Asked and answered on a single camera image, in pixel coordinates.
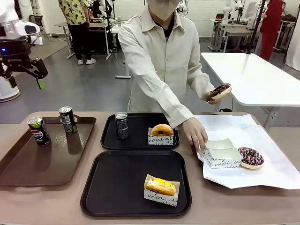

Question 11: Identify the white background workbench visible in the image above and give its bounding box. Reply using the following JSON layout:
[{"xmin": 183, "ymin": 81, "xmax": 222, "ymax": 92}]
[{"xmin": 210, "ymin": 18, "xmax": 262, "ymax": 53}]

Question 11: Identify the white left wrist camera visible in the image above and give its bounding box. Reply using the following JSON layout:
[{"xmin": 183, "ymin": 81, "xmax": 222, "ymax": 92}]
[{"xmin": 28, "ymin": 35, "xmax": 43, "ymax": 46}]

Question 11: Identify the person in beige shirt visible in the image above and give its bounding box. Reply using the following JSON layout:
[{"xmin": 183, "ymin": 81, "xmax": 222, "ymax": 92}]
[{"xmin": 118, "ymin": 0, "xmax": 215, "ymax": 129}]

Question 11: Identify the person's left forearm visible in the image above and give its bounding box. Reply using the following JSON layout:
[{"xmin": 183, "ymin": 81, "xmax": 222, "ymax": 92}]
[{"xmin": 186, "ymin": 67, "xmax": 215, "ymax": 99}]

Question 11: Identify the black Pepsi logo can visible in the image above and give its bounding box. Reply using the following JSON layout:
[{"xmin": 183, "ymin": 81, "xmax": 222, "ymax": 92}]
[{"xmin": 27, "ymin": 116, "xmax": 52, "ymax": 147}]

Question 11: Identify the person's right hand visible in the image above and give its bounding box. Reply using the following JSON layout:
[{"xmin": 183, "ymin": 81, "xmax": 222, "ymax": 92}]
[{"xmin": 181, "ymin": 117, "xmax": 209, "ymax": 150}]

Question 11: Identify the person in red dress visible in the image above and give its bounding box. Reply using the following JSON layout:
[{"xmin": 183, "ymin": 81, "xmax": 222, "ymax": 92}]
[{"xmin": 255, "ymin": 0, "xmax": 285, "ymax": 60}]

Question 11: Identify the black office chair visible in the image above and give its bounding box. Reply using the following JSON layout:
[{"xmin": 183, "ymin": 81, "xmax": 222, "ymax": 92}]
[{"xmin": 29, "ymin": 14, "xmax": 51, "ymax": 45}]

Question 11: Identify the black plastic tray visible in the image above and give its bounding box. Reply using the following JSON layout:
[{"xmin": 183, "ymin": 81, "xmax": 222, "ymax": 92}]
[
  {"xmin": 80, "ymin": 150, "xmax": 193, "ymax": 218},
  {"xmin": 100, "ymin": 112, "xmax": 180, "ymax": 150}
]

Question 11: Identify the beige face mask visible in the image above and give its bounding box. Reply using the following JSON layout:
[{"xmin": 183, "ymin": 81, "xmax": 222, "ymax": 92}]
[{"xmin": 148, "ymin": 0, "xmax": 179, "ymax": 21}]

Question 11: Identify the person's right forearm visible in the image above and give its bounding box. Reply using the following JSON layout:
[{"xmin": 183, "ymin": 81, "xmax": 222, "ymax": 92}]
[{"xmin": 138, "ymin": 77, "xmax": 196, "ymax": 129}]

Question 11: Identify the brown plastic tray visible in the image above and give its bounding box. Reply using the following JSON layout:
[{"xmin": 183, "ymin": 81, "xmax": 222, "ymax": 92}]
[{"xmin": 0, "ymin": 112, "xmax": 97, "ymax": 188}]

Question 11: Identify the grey background desk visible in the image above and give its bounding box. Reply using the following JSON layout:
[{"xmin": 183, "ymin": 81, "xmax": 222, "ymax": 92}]
[{"xmin": 54, "ymin": 21, "xmax": 112, "ymax": 60}]

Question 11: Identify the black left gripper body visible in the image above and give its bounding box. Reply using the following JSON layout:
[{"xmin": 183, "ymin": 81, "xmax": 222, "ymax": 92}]
[{"xmin": 0, "ymin": 39, "xmax": 31, "ymax": 71}]

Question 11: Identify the white adjustable desk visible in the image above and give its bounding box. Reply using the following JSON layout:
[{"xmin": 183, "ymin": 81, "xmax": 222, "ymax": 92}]
[{"xmin": 109, "ymin": 20, "xmax": 131, "ymax": 79}]

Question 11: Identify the large white table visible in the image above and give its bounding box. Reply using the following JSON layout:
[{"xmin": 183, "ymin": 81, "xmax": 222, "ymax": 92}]
[{"xmin": 201, "ymin": 52, "xmax": 300, "ymax": 129}]

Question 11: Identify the black stand pole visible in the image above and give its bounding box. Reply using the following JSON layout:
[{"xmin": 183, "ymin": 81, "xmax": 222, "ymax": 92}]
[{"xmin": 246, "ymin": 0, "xmax": 268, "ymax": 55}]

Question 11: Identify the person in yellow shirt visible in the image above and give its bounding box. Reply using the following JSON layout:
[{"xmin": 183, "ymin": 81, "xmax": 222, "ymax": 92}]
[{"xmin": 58, "ymin": 0, "xmax": 97, "ymax": 66}]

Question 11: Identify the white paper sheet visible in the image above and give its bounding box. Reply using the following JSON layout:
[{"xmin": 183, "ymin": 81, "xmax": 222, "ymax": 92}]
[{"xmin": 194, "ymin": 113, "xmax": 300, "ymax": 190}]

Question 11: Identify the chocolate iced donut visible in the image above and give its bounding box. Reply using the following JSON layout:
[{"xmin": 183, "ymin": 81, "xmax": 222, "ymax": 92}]
[{"xmin": 207, "ymin": 83, "xmax": 233, "ymax": 102}]

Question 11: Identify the brown glazed donut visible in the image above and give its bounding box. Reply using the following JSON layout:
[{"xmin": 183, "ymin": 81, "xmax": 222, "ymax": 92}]
[{"xmin": 150, "ymin": 123, "xmax": 174, "ymax": 137}]

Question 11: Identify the chocolate sprinkled donut on paper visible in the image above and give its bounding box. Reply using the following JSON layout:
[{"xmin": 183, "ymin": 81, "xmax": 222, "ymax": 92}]
[{"xmin": 238, "ymin": 146, "xmax": 265, "ymax": 170}]

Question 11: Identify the yellow iced donut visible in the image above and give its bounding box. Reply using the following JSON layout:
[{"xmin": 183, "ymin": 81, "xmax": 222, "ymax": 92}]
[{"xmin": 144, "ymin": 177, "xmax": 177, "ymax": 196}]

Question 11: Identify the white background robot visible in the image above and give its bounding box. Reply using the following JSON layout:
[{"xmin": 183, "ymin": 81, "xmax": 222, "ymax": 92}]
[
  {"xmin": 221, "ymin": 0, "xmax": 244, "ymax": 24},
  {"xmin": 177, "ymin": 0, "xmax": 190, "ymax": 17}
]

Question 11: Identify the black text-printed can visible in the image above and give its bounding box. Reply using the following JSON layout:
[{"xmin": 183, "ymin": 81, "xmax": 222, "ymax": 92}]
[
  {"xmin": 114, "ymin": 112, "xmax": 129, "ymax": 140},
  {"xmin": 58, "ymin": 106, "xmax": 78, "ymax": 135}
]

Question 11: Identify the person's left hand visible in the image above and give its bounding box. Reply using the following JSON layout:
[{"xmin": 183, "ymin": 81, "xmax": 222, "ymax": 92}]
[{"xmin": 205, "ymin": 90, "xmax": 226, "ymax": 105}]

